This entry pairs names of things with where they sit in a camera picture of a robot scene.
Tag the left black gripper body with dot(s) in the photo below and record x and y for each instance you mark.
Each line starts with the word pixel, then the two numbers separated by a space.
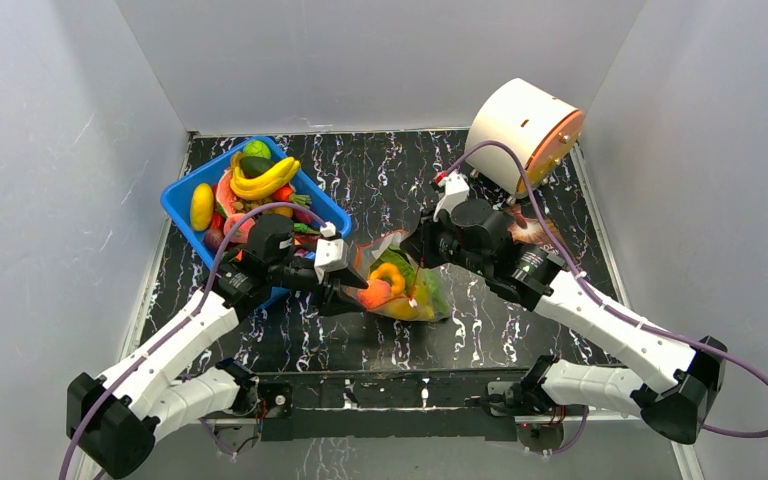
pixel 293 275

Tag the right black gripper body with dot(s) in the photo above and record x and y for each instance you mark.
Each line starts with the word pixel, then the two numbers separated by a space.
pixel 424 240

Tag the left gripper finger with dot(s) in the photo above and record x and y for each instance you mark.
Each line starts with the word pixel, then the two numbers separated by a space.
pixel 334 302
pixel 340 275

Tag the orange peach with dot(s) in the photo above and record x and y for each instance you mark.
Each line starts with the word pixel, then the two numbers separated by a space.
pixel 375 295

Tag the yellow bell pepper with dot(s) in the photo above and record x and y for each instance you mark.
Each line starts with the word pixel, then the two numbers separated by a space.
pixel 391 274

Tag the clear zip top bag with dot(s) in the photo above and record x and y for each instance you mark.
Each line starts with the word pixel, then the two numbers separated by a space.
pixel 368 253

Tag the green leaf vegetable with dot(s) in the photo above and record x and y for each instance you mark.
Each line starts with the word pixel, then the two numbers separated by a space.
pixel 423 285

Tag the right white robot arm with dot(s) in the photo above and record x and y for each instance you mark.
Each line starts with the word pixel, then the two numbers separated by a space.
pixel 667 383

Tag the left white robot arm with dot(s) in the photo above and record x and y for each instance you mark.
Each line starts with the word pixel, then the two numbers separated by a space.
pixel 117 417

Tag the dark book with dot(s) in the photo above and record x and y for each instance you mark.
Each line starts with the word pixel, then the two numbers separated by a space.
pixel 528 230

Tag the pink peach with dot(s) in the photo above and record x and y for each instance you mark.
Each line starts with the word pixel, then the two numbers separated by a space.
pixel 239 234

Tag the orange carrot green stems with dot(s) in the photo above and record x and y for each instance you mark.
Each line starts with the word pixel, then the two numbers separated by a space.
pixel 288 194

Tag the yellow banana bunch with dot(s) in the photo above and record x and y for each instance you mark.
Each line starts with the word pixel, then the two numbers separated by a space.
pixel 263 186

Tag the watermelon slice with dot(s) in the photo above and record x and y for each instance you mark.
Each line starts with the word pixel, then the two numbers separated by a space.
pixel 225 197

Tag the green avocado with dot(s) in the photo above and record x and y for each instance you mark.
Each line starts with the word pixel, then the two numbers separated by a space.
pixel 253 167

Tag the yellow lemon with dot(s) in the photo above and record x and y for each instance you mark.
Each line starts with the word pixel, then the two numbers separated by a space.
pixel 201 207

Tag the white cylindrical container orange lid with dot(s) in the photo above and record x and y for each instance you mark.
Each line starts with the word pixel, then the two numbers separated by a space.
pixel 538 126

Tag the blue plastic basket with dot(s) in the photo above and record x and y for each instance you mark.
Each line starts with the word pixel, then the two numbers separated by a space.
pixel 176 198

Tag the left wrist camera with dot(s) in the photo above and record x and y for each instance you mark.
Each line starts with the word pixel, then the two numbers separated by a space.
pixel 331 261

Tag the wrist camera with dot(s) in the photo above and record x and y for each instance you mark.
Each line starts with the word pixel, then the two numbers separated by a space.
pixel 454 190
pixel 331 261

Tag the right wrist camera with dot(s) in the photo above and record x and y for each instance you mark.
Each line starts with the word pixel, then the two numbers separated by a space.
pixel 454 190

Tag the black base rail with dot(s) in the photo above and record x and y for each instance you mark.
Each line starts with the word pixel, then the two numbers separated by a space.
pixel 484 402

